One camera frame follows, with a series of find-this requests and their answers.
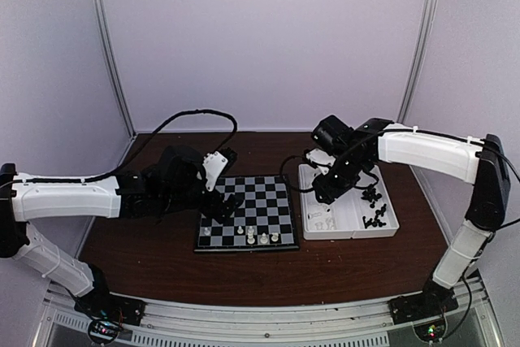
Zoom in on black chess pieces upper pile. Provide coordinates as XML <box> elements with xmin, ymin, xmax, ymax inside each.
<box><xmin>361</xmin><ymin>184</ymin><xmax>383</xmax><ymax>209</ymax></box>

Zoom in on black chess pieces lower pile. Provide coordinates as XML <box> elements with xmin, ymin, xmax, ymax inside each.
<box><xmin>362</xmin><ymin>204</ymin><xmax>387</xmax><ymax>229</ymax></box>

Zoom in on black cable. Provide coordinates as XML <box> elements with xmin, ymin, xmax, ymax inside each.
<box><xmin>279</xmin><ymin>127</ymin><xmax>520</xmax><ymax>323</ymax></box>
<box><xmin>7</xmin><ymin>107</ymin><xmax>239</xmax><ymax>226</ymax></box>

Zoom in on black grey chess board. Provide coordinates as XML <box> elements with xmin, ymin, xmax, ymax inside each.
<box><xmin>194</xmin><ymin>175</ymin><xmax>300</xmax><ymax>253</ymax></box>

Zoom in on left black cable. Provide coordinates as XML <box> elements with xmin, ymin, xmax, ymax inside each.
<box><xmin>7</xmin><ymin>107</ymin><xmax>239</xmax><ymax>226</ymax></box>

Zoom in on white chess pieces lower pile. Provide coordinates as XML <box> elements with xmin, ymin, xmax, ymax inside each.
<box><xmin>307</xmin><ymin>208</ymin><xmax>336</xmax><ymax>232</ymax></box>

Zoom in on left aluminium frame post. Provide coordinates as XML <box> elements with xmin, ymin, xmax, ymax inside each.
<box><xmin>93</xmin><ymin>0</ymin><xmax>136</xmax><ymax>138</ymax></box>

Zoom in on left controller board with LEDs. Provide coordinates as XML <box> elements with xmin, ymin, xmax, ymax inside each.
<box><xmin>87</xmin><ymin>319</ymin><xmax>123</xmax><ymax>345</ymax></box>

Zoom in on right black cable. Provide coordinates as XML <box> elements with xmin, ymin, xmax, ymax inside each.
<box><xmin>279</xmin><ymin>127</ymin><xmax>520</xmax><ymax>323</ymax></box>

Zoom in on right controller board with LEDs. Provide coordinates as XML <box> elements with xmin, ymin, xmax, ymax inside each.
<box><xmin>414</xmin><ymin>320</ymin><xmax>447</xmax><ymax>343</ymax></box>

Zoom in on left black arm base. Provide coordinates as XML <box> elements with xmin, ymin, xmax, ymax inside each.
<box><xmin>72</xmin><ymin>284</ymin><xmax>146</xmax><ymax>326</ymax></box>

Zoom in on controller board with leds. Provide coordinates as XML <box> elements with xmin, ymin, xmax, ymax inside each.
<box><xmin>87</xmin><ymin>319</ymin><xmax>123</xmax><ymax>345</ymax></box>
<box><xmin>414</xmin><ymin>320</ymin><xmax>447</xmax><ymax>343</ymax></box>

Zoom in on right aluminium frame post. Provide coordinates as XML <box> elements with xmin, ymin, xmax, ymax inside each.
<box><xmin>397</xmin><ymin>0</ymin><xmax>438</xmax><ymax>123</ymax></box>

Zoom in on white divided plastic tray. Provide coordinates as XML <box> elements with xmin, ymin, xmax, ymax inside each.
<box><xmin>300</xmin><ymin>167</ymin><xmax>400</xmax><ymax>241</ymax></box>

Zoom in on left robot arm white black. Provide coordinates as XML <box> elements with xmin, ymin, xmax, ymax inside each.
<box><xmin>1</xmin><ymin>145</ymin><xmax>240</xmax><ymax>318</ymax></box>

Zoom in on aluminium front rail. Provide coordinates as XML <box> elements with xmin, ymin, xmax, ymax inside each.
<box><xmin>36</xmin><ymin>277</ymin><xmax>501</xmax><ymax>347</ymax></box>

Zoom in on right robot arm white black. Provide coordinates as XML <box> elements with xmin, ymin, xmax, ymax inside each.
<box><xmin>304</xmin><ymin>115</ymin><xmax>511</xmax><ymax>316</ymax></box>

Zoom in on white queen chess piece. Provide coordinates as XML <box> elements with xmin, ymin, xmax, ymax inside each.
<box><xmin>247</xmin><ymin>232</ymin><xmax>256</xmax><ymax>245</ymax></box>

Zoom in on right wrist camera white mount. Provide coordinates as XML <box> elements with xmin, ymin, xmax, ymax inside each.
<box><xmin>304</xmin><ymin>148</ymin><xmax>336</xmax><ymax>175</ymax></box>

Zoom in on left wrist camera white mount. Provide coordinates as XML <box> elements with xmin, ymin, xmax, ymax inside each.
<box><xmin>202</xmin><ymin>148</ymin><xmax>238</xmax><ymax>192</ymax></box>

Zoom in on aluminium frame post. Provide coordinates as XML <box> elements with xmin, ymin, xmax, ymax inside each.
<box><xmin>93</xmin><ymin>0</ymin><xmax>136</xmax><ymax>138</ymax></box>
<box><xmin>397</xmin><ymin>0</ymin><xmax>438</xmax><ymax>123</ymax></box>

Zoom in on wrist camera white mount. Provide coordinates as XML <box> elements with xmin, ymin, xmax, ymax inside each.
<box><xmin>202</xmin><ymin>148</ymin><xmax>238</xmax><ymax>192</ymax></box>
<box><xmin>304</xmin><ymin>148</ymin><xmax>336</xmax><ymax>175</ymax></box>

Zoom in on black chess pieces pile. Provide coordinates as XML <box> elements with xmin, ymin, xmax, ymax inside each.
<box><xmin>362</xmin><ymin>204</ymin><xmax>387</xmax><ymax>229</ymax></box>
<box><xmin>361</xmin><ymin>184</ymin><xmax>383</xmax><ymax>209</ymax></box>

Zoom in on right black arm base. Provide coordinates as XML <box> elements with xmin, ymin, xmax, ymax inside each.
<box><xmin>388</xmin><ymin>279</ymin><xmax>458</xmax><ymax>324</ymax></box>

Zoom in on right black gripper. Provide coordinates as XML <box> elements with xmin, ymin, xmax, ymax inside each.
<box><xmin>313</xmin><ymin>152</ymin><xmax>368</xmax><ymax>204</ymax></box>

